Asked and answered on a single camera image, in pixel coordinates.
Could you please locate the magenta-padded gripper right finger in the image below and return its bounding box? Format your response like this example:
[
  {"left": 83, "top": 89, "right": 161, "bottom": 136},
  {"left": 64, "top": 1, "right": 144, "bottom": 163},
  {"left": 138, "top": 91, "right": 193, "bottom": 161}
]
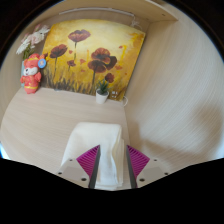
[{"left": 125, "top": 144, "right": 170, "bottom": 190}]

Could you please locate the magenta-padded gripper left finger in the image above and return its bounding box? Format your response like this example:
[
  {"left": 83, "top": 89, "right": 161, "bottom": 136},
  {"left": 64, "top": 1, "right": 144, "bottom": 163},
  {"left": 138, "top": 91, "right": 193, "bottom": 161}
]
[{"left": 55, "top": 144, "right": 102, "bottom": 190}]

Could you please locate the white towel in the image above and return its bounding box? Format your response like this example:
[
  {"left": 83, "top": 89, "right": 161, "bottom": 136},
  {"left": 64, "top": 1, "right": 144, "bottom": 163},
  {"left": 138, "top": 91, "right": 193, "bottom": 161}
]
[{"left": 60, "top": 121, "right": 126, "bottom": 191}]

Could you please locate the small plant in white pot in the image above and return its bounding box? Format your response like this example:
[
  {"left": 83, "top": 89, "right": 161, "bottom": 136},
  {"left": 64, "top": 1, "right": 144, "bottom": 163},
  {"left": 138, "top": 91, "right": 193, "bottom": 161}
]
[{"left": 95, "top": 79, "right": 110, "bottom": 105}]

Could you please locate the red plush mouse toy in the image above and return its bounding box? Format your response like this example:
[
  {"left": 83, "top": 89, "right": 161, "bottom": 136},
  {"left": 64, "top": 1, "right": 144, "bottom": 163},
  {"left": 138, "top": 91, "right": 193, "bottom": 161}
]
[{"left": 19, "top": 53, "right": 47, "bottom": 95}]

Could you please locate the light blue vase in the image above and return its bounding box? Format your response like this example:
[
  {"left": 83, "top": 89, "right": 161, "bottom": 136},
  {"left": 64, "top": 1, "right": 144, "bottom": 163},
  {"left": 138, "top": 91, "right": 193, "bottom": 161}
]
[{"left": 20, "top": 59, "right": 26, "bottom": 88}]

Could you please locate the yellow poppy flower painting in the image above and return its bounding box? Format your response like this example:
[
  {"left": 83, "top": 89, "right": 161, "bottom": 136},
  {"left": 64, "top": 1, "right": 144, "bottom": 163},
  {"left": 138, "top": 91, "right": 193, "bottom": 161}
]
[{"left": 40, "top": 18, "right": 147, "bottom": 102}]

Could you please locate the pink and white flower bouquet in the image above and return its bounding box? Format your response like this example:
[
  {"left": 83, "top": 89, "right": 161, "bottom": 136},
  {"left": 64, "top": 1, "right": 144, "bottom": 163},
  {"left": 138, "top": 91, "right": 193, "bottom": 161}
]
[{"left": 15, "top": 23, "right": 51, "bottom": 61}]

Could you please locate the white light bar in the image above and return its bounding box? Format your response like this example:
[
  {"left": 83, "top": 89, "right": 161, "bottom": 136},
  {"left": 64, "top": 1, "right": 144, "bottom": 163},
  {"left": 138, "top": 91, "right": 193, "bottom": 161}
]
[{"left": 58, "top": 7, "right": 141, "bottom": 28}]

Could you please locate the white cable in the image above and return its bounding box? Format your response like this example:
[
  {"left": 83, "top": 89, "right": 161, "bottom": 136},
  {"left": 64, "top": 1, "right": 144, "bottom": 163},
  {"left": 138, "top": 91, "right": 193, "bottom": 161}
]
[{"left": 120, "top": 95, "right": 130, "bottom": 108}]

